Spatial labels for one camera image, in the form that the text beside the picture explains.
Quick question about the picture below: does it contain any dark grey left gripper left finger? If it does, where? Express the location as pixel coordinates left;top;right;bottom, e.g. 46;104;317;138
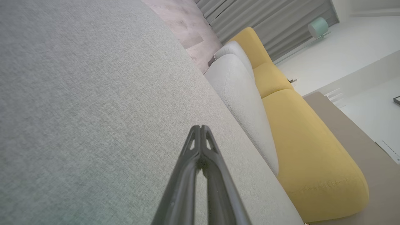
152;125;202;225

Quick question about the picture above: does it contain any grey sofa back cushion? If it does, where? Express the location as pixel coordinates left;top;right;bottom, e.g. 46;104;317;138
204;54;279;177

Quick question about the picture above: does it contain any mint green floor lamp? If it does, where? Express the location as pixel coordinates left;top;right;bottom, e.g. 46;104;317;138
274;17;332;65

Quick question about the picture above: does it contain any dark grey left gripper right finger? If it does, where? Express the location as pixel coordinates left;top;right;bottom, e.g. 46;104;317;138
200;125;252;225

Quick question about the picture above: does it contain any small yellow sofa cushion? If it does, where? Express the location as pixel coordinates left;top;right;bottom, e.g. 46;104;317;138
229;27;273;70
252;61;295;99

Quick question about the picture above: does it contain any small grey sofa cushion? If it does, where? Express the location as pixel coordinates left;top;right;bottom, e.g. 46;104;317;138
214;41;255;79

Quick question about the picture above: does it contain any grey pleated curtain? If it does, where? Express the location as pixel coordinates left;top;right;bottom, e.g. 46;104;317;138
194;0;340;62

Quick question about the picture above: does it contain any large yellow sofa cushion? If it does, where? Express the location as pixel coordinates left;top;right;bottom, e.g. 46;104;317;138
262;89;370;223

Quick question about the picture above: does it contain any grey sofa seat cushion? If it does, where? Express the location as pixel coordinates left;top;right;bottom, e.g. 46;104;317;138
0;0;305;225

